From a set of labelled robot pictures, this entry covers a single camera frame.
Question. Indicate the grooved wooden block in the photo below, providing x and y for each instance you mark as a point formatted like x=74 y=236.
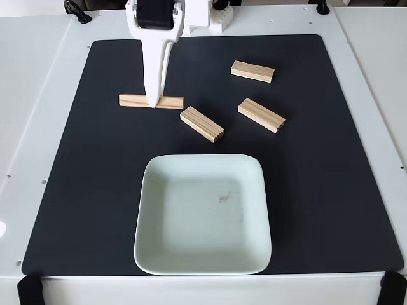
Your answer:
x=202 y=124
x=133 y=101

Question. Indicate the plain wooden block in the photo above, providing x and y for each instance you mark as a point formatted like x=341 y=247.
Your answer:
x=260 y=114
x=252 y=71

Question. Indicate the pale green square plate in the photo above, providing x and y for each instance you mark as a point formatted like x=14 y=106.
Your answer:
x=203 y=216

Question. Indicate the black table clamp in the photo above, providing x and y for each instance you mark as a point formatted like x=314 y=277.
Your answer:
x=78 y=11
x=322 y=8

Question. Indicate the black rubber mat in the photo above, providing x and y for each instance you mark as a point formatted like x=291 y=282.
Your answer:
x=95 y=159

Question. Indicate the black corner bracket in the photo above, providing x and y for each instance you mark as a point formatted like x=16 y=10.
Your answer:
x=394 y=289
x=30 y=290

